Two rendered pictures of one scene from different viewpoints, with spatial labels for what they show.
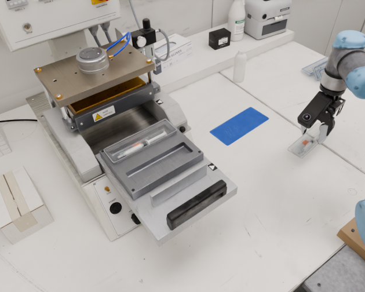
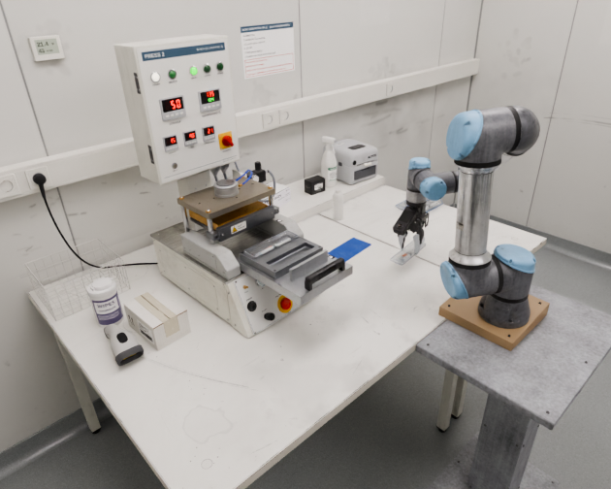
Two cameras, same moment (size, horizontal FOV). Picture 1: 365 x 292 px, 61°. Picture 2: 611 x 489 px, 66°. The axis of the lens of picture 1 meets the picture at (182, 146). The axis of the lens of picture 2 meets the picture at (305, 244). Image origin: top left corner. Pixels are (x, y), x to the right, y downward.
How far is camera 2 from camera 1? 0.77 m
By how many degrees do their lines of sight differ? 18
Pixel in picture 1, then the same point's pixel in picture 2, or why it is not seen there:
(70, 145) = (215, 250)
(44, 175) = not seen: hidden behind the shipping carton
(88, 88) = (229, 205)
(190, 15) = (283, 167)
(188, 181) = (315, 263)
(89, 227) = (225, 332)
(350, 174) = not seen: hidden behind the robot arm
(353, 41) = (420, 163)
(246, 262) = (368, 339)
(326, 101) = (412, 212)
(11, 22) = (165, 162)
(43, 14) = (186, 156)
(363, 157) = not seen: hidden behind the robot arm
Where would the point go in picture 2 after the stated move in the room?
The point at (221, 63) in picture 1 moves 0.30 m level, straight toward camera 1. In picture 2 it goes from (319, 205) to (323, 235)
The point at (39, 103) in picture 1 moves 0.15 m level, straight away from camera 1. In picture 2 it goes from (165, 237) to (147, 222)
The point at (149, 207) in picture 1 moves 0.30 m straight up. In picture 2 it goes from (288, 281) to (283, 183)
